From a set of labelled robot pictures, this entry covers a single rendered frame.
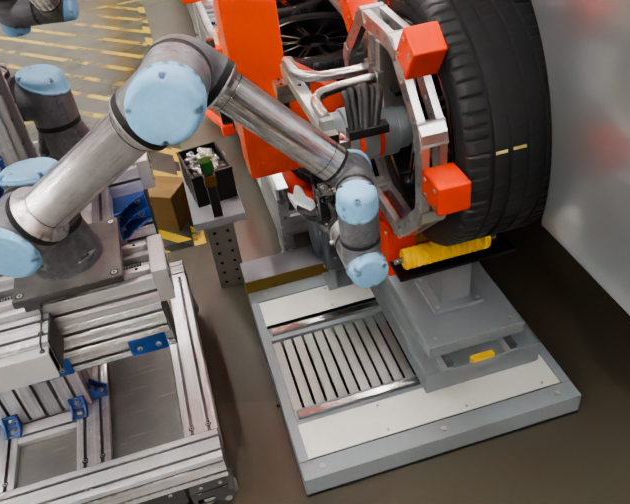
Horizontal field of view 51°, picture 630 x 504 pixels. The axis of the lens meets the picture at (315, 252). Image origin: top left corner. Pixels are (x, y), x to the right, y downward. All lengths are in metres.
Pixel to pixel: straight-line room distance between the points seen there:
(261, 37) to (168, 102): 0.98
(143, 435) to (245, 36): 1.14
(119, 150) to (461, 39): 0.73
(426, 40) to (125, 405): 1.27
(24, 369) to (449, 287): 1.20
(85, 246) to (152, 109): 0.50
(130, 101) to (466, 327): 1.29
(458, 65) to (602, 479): 1.18
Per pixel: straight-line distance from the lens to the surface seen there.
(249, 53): 1.99
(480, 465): 1.99
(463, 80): 1.42
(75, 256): 1.44
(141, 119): 1.04
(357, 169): 1.26
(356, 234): 1.18
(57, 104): 1.82
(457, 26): 1.47
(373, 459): 1.89
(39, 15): 2.05
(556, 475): 2.00
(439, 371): 1.96
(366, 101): 1.42
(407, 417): 1.97
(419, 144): 1.42
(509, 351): 2.03
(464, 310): 2.06
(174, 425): 1.90
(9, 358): 1.48
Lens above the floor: 1.66
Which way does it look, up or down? 39 degrees down
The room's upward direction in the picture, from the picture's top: 8 degrees counter-clockwise
